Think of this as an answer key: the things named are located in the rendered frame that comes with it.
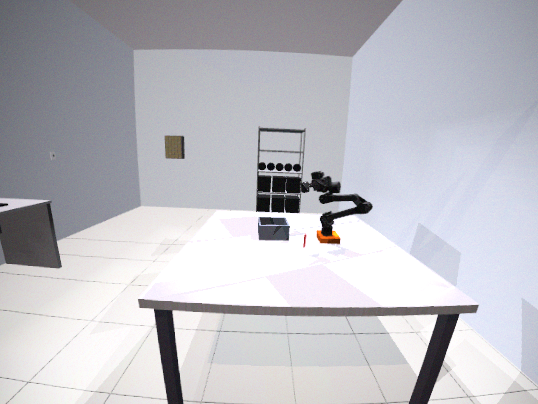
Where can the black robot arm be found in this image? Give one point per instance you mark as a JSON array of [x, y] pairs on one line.
[[363, 206]]

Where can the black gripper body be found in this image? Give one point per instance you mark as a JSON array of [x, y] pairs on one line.
[[316, 186]]

